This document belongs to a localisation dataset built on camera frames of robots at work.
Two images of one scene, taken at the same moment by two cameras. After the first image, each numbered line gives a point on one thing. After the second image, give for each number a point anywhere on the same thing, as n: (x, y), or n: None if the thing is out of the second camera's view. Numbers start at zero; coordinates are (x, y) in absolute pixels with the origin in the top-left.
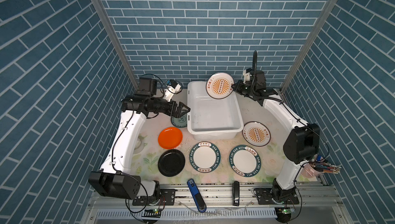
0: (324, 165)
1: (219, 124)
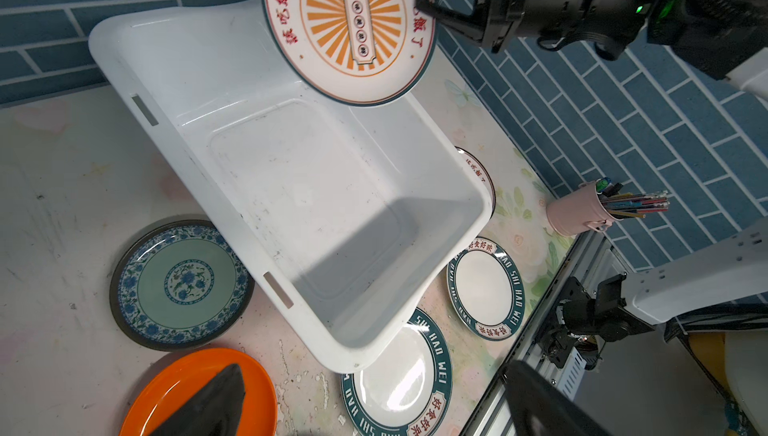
0: (578, 209)
1: (350, 220)
